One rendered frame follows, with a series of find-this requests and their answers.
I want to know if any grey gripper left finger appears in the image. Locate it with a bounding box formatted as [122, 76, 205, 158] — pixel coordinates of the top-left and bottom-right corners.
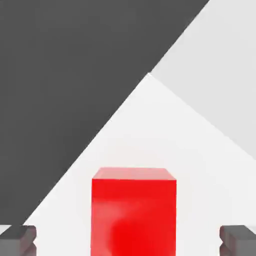
[0, 224, 38, 256]

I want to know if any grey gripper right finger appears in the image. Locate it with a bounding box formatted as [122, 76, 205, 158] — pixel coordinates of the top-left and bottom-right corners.
[219, 224, 256, 256]

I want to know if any small red cube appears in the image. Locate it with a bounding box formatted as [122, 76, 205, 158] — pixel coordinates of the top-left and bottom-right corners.
[90, 167, 177, 256]

